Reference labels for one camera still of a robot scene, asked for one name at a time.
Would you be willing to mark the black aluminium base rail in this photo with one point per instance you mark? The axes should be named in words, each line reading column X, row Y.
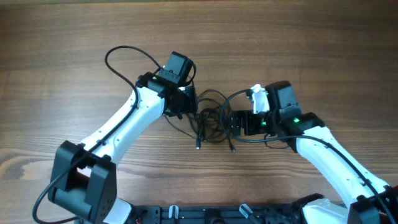
column 268, row 214

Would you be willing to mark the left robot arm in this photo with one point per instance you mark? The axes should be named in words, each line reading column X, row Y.
column 83, row 177

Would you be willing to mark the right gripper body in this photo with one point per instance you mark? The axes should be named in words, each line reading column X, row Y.
column 256, row 123

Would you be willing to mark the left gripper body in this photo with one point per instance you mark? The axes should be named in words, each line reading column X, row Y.
column 186, row 102

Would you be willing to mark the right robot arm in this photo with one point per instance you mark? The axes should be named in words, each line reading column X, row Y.
column 277, row 115

